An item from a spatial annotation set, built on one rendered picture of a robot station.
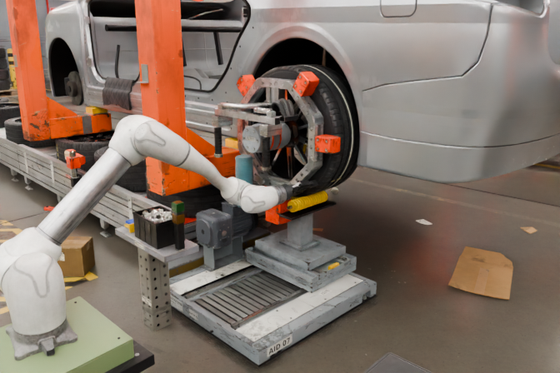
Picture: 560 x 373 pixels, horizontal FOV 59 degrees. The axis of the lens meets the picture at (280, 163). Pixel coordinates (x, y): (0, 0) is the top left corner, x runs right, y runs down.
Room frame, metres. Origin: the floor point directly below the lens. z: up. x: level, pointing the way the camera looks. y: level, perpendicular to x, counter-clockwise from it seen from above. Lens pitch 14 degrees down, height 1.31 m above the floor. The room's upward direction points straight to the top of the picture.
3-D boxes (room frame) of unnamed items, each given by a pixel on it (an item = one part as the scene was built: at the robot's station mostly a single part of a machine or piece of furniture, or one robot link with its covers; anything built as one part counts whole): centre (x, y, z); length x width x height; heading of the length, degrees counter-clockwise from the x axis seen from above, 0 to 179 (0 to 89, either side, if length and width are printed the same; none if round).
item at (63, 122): (4.14, 1.71, 0.69); 0.52 x 0.17 x 0.35; 135
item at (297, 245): (2.51, -0.11, 0.32); 0.40 x 0.30 x 0.28; 45
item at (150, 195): (3.08, 0.53, 0.39); 0.66 x 0.66 x 0.24
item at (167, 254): (2.06, 0.56, 0.44); 0.43 x 0.17 x 0.03; 45
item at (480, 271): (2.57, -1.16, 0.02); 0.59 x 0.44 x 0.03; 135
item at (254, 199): (2.02, 0.10, 0.64); 0.16 x 0.13 x 0.11; 135
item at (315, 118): (2.39, 0.01, 0.85); 0.54 x 0.07 x 0.54; 45
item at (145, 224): (2.03, 0.53, 0.51); 0.20 x 0.14 x 0.13; 44
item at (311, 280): (2.50, -0.11, 0.13); 0.50 x 0.36 x 0.10; 45
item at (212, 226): (2.58, 0.26, 0.26); 0.42 x 0.18 x 0.35; 135
